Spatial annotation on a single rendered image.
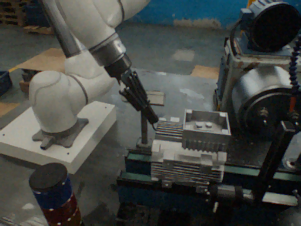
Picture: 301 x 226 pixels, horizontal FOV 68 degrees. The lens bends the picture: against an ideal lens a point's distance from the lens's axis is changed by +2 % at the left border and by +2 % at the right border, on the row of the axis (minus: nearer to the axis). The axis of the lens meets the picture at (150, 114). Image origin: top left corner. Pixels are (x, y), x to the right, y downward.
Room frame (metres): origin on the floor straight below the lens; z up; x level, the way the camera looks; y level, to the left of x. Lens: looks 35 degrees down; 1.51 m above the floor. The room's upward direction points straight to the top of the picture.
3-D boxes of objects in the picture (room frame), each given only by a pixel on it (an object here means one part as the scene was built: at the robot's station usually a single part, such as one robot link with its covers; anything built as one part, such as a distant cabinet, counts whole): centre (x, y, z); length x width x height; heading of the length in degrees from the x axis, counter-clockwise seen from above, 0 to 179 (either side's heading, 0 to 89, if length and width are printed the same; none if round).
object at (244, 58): (1.04, -0.52, 0.99); 0.35 x 0.31 x 0.37; 170
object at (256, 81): (0.80, -0.47, 1.04); 0.37 x 0.25 x 0.25; 170
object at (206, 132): (0.49, -0.16, 1.11); 0.12 x 0.11 x 0.07; 79
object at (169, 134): (0.50, -0.12, 1.01); 0.20 x 0.19 x 0.19; 79
